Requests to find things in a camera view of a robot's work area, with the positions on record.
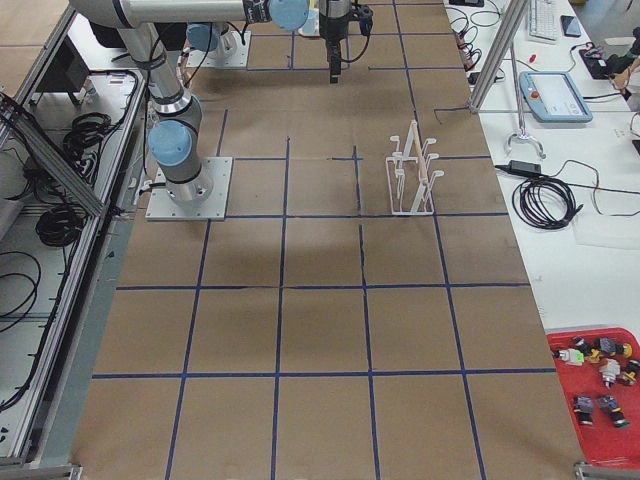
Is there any metal grabber stick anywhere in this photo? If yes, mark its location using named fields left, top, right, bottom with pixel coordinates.
left=505, top=45, right=546, bottom=161

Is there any cream serving tray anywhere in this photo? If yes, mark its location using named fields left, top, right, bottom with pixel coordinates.
left=298, top=8, right=320, bottom=38

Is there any black smartphone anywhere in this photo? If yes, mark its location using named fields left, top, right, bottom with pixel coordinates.
left=560, top=15, right=582, bottom=38

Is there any white wire cup rack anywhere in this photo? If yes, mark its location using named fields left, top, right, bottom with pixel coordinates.
left=385, top=120, right=444, bottom=216

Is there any red parts tray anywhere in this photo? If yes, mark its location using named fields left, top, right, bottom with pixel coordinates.
left=545, top=327, right=640, bottom=467

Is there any blue teach pendant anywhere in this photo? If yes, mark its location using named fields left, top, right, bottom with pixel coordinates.
left=518, top=72, right=593, bottom=123

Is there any aluminium frame post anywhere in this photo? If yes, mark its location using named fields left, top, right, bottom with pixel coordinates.
left=468, top=0, right=529, bottom=113

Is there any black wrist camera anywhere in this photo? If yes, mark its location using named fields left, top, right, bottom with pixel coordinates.
left=353, top=4, right=374, bottom=37

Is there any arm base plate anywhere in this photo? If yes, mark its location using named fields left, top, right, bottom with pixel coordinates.
left=187, top=31, right=251, bottom=70
left=146, top=157, right=233, bottom=221

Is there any coiled black cable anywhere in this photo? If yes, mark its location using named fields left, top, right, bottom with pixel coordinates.
left=514, top=177, right=584, bottom=231

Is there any white keyboard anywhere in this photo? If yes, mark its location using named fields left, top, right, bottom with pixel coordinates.
left=526, top=0, right=559, bottom=43

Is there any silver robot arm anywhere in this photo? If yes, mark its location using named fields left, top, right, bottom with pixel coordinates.
left=186, top=23, right=238, bottom=61
left=70, top=1, right=309, bottom=204

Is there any black power adapter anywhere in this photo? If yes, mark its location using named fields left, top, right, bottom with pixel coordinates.
left=495, top=160, right=542, bottom=178

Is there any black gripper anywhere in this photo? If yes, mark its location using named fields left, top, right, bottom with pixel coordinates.
left=319, top=0, right=349, bottom=83

